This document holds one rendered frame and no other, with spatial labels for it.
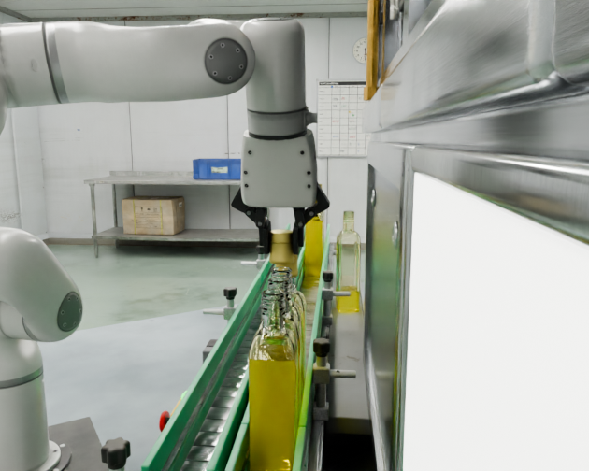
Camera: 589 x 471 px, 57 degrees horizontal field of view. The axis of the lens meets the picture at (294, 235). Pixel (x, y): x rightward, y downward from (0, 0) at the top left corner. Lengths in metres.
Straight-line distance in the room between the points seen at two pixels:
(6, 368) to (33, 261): 0.20
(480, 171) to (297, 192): 0.55
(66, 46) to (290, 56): 0.24
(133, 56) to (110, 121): 6.46
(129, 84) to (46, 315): 0.36
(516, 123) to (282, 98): 0.45
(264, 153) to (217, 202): 6.00
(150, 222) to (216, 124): 1.42
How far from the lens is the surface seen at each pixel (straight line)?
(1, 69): 0.63
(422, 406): 0.30
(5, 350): 0.91
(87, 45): 0.62
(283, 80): 0.66
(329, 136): 6.46
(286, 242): 0.74
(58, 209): 7.42
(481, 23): 0.22
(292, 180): 0.70
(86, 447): 1.04
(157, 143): 6.84
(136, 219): 6.34
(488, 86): 0.20
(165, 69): 0.58
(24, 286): 0.77
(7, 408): 0.93
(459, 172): 0.19
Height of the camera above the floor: 1.32
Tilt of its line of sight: 10 degrees down
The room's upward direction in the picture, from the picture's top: straight up
